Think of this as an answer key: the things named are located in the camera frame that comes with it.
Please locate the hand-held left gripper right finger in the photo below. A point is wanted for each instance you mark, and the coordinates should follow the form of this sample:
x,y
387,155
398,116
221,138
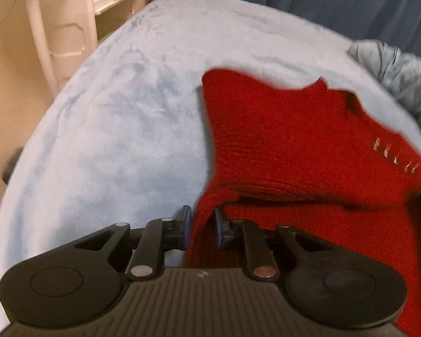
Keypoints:
x,y
218,229

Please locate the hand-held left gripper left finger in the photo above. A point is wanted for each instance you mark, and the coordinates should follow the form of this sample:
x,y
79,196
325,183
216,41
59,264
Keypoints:
x,y
186,225

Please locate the red knit garment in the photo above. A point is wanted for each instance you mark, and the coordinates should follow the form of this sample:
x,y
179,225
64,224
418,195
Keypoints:
x,y
284,140

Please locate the light blue fleece blanket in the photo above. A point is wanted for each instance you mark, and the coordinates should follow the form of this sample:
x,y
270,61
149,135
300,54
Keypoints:
x,y
108,130

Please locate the grey-blue crumpled garment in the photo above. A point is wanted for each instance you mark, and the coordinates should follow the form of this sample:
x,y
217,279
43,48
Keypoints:
x,y
403,70

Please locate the white shelf unit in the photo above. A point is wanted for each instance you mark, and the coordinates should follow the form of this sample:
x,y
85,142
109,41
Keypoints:
x,y
115,1

